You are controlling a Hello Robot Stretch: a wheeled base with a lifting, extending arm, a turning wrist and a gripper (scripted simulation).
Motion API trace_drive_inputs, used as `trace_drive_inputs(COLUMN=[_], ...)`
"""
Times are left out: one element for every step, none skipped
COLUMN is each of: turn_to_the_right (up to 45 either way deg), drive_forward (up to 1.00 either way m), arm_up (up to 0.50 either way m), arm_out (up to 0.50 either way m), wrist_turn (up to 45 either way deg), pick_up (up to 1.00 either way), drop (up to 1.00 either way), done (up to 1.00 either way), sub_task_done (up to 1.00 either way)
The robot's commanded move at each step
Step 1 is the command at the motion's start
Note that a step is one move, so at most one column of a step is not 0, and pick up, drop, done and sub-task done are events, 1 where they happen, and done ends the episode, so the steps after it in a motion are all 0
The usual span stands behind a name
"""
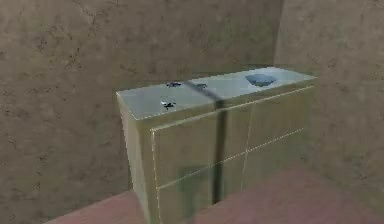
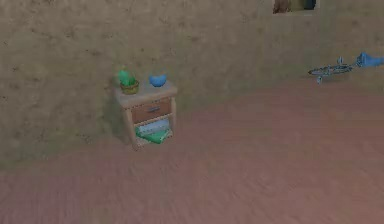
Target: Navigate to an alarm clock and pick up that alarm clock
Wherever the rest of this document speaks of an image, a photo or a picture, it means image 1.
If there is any small black and white object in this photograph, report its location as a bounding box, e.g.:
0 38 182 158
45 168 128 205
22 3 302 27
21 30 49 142
160 99 177 111

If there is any olive green chest of drawers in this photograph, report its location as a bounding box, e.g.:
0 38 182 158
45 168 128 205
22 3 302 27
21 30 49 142
115 66 318 224

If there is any blue grey bowl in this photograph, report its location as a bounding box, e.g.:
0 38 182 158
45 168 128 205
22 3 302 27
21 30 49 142
245 73 278 88

